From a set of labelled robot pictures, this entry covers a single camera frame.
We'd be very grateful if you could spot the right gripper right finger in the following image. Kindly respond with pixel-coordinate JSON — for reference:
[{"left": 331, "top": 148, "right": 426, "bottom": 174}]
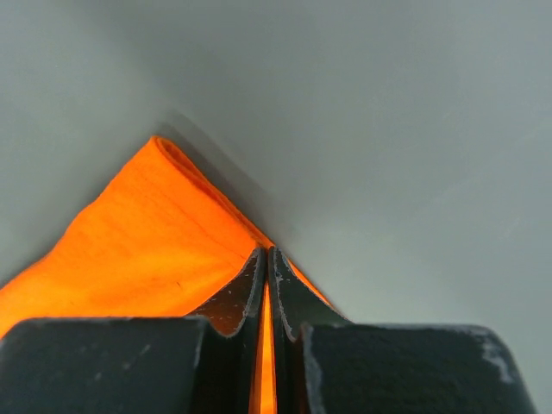
[{"left": 267, "top": 248, "right": 536, "bottom": 414}]

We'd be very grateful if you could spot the orange t shirt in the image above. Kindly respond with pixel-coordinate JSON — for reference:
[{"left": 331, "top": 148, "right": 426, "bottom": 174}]
[{"left": 0, "top": 135, "right": 346, "bottom": 414}]

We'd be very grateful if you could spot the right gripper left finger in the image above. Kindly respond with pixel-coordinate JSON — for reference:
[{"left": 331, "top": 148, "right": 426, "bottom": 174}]
[{"left": 1, "top": 248, "right": 264, "bottom": 413}]

